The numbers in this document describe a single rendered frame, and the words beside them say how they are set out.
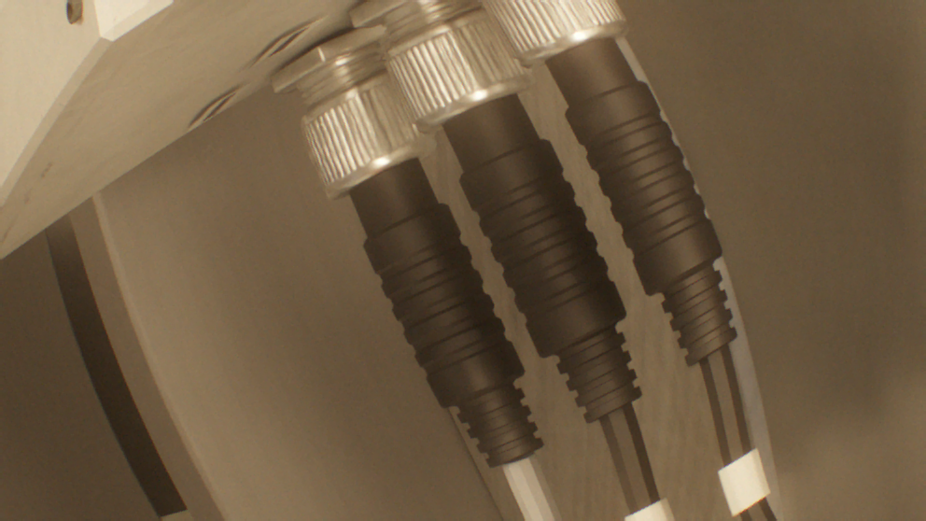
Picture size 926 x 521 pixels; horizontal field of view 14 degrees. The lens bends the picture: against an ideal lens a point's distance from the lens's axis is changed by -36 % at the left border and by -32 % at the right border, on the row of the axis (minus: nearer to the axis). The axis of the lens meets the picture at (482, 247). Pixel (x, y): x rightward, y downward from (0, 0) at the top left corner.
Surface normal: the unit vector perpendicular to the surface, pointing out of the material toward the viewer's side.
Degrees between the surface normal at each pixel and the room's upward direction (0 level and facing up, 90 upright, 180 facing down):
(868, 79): 90
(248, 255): 44
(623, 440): 50
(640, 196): 55
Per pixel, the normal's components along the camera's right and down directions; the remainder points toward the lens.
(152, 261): 0.33, -0.17
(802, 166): -0.85, 0.37
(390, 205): -0.13, 0.00
